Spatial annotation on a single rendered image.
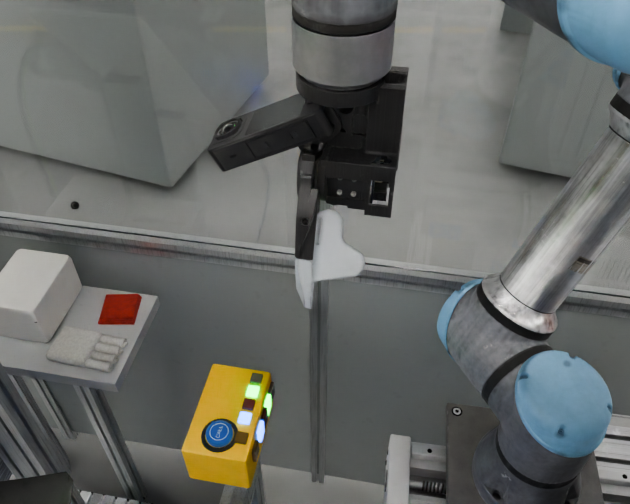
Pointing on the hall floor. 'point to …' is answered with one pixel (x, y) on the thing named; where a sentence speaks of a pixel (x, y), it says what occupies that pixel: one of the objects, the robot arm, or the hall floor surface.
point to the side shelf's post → (112, 440)
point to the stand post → (17, 426)
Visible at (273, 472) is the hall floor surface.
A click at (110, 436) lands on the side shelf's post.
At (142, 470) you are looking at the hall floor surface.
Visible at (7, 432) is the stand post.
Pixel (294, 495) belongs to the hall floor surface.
